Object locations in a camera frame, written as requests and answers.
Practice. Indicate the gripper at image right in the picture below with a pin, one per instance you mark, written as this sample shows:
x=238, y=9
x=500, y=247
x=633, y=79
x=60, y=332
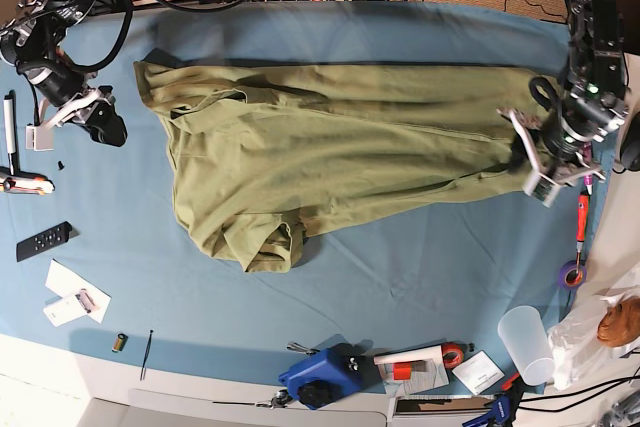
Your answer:
x=553, y=156

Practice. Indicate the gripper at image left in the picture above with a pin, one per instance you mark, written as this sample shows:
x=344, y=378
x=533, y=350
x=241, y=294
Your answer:
x=67, y=98

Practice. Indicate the olive green t-shirt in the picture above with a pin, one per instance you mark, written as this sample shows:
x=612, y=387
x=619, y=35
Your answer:
x=265, y=157

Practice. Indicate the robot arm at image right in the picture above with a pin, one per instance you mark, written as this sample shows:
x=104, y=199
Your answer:
x=589, y=97

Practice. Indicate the purple tube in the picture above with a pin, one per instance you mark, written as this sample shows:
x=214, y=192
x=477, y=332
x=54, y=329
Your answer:
x=587, y=157

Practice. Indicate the orange white utility knife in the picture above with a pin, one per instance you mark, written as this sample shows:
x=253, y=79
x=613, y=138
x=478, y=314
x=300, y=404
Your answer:
x=14, y=181

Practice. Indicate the white marker pen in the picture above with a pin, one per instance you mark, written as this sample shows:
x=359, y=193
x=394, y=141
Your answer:
x=9, y=122

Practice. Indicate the black computer mouse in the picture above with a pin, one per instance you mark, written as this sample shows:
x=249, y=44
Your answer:
x=628, y=151

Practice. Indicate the purple tape roll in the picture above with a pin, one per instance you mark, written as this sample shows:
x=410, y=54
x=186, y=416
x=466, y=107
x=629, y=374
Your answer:
x=572, y=275

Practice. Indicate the black remote control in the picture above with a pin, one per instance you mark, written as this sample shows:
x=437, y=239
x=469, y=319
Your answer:
x=45, y=241

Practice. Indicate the blue table cloth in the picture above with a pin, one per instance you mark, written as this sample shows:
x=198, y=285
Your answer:
x=443, y=272

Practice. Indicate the white paper sheet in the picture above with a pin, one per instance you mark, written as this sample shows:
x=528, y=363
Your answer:
x=62, y=282

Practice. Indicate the translucent plastic cup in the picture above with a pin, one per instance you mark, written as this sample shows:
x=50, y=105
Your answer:
x=524, y=337

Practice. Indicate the white card with clip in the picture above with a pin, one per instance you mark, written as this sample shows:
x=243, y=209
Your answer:
x=70, y=308

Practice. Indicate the white plastic bag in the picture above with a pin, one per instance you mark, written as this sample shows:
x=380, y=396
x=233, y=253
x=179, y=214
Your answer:
x=576, y=351

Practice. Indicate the brown bread roll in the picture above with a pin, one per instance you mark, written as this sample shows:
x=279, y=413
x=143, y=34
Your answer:
x=620, y=325

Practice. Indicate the orange tape roll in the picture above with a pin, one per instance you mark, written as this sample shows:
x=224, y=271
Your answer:
x=452, y=354

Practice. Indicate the white paper roll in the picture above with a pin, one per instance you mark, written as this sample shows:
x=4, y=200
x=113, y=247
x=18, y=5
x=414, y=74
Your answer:
x=415, y=355

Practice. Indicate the white booklet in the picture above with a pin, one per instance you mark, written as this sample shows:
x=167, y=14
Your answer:
x=478, y=373

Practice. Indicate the printed paper sheet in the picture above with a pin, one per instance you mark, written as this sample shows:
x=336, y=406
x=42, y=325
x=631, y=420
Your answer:
x=426, y=375

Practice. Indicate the orange block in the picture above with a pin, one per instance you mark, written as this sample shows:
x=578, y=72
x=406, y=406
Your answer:
x=402, y=371

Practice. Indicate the blue clamp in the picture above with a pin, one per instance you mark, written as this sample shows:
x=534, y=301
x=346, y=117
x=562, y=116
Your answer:
x=502, y=410

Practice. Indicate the black tweezers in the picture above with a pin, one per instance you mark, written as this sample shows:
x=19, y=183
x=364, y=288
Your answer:
x=146, y=355

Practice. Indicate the blue plastic device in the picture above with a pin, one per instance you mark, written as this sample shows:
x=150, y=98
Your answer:
x=322, y=378

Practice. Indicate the orange handled screwdriver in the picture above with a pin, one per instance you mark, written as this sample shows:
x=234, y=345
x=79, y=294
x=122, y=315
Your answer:
x=583, y=209

